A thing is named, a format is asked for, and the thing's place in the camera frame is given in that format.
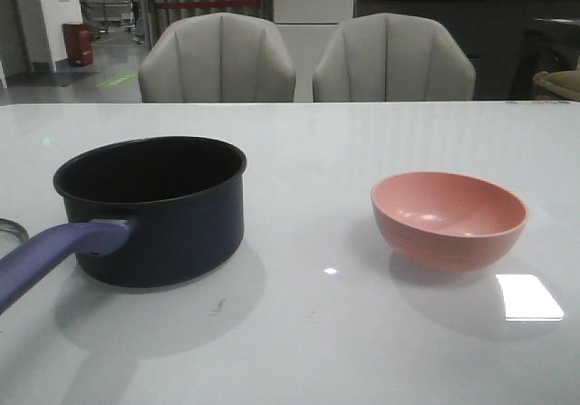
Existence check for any pink plastic bowl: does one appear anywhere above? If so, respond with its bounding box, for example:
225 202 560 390
371 171 528 273

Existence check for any glass lid blue knob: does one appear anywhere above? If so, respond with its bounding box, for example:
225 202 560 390
0 218 29 258

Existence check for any left grey upholstered chair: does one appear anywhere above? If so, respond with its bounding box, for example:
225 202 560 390
138 13 296 103

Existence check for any grey upholstered chair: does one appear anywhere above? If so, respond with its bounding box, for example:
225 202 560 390
138 13 296 103
312 13 476 102

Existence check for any right grey upholstered chair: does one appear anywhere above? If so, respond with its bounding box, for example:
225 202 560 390
312 13 476 102

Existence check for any white refrigerator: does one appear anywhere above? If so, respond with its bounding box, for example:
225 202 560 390
273 0 353 102

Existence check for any red barrier belt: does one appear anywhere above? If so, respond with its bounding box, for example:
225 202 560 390
153 0 261 10

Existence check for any red bin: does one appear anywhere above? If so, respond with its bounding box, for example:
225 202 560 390
63 23 94 67

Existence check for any dark kitchen counter cabinet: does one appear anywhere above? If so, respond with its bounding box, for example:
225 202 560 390
353 0 579 100

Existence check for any beige cushion seat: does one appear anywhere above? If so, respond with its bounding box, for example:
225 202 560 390
533 70 580 101

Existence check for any dark blue saucepan purple handle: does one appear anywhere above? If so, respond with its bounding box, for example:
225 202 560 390
1 136 247 309

